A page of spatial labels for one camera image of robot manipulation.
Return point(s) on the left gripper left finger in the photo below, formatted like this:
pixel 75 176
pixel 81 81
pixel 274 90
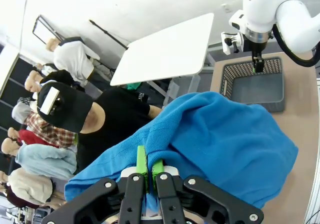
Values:
pixel 132 196

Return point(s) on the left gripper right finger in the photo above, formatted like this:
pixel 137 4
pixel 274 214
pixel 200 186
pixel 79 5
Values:
pixel 167 196

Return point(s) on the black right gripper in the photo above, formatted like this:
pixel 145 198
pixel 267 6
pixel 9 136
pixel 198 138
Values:
pixel 256 46

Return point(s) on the medium blue knit garment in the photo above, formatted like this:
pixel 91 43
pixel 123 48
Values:
pixel 225 146

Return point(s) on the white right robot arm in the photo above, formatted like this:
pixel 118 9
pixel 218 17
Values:
pixel 295 16

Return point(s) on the grey plastic lattice basket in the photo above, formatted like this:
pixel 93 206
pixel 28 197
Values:
pixel 260 94

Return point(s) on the person in black T-shirt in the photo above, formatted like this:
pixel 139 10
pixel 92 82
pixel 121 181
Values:
pixel 120 119

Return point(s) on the white rectangular table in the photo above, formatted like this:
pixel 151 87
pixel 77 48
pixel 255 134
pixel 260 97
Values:
pixel 162 51

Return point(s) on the mannequin in cream jacket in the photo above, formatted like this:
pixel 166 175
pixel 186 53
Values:
pixel 27 184

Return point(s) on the black baseball cap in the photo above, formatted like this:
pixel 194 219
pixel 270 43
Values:
pixel 70 109

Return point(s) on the green bag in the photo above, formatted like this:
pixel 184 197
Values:
pixel 133 86

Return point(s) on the mannequin in plaid hooded shirt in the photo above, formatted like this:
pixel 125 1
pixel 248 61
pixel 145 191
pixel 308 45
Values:
pixel 42 129

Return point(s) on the mannequin in red shirt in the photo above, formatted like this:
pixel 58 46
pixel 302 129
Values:
pixel 32 137

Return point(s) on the mannequin in maroon top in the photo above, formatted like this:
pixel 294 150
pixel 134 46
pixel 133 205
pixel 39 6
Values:
pixel 15 199

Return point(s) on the mannequin in black jacket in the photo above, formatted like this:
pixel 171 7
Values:
pixel 60 76

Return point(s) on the black tripod stand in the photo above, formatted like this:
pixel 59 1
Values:
pixel 108 34

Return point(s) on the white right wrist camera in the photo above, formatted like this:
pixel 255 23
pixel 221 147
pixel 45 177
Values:
pixel 226 44

